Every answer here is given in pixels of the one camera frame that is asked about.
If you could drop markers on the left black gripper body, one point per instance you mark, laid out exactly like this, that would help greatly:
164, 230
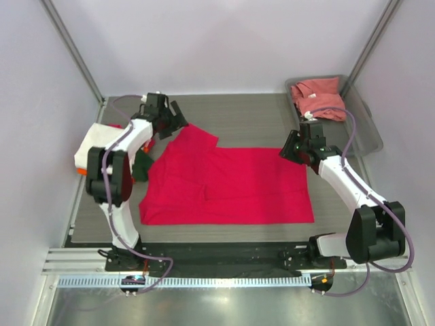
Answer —
166, 116

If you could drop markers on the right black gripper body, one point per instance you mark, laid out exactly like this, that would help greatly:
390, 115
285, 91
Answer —
304, 147

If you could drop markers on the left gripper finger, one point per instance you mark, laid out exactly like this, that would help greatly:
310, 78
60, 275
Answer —
168, 131
179, 116

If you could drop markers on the red t-shirt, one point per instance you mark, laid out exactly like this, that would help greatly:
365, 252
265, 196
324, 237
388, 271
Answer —
195, 181

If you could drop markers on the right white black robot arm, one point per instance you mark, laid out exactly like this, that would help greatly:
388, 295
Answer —
376, 228

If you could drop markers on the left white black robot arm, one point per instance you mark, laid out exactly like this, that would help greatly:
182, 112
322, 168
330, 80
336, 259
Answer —
109, 181

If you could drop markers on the folded dark green t-shirt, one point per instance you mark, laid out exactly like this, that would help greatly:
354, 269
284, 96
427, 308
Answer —
141, 166

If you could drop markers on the grey plastic tray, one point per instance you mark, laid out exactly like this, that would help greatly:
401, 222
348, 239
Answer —
367, 138

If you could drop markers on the salmon pink t-shirt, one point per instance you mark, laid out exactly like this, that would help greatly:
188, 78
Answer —
319, 96

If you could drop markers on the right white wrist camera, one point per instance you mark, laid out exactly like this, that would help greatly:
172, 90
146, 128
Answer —
309, 118

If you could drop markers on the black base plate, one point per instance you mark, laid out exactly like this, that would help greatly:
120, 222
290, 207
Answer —
226, 249

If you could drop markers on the left aluminium corner post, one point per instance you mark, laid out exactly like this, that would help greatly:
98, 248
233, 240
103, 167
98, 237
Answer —
71, 47

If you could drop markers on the aluminium corner post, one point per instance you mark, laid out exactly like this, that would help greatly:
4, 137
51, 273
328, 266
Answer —
380, 28
71, 47

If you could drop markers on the slotted cable duct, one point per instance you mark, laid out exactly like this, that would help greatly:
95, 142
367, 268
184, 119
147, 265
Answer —
124, 281

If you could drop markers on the right aluminium corner post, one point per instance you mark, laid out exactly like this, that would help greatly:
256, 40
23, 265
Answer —
380, 28

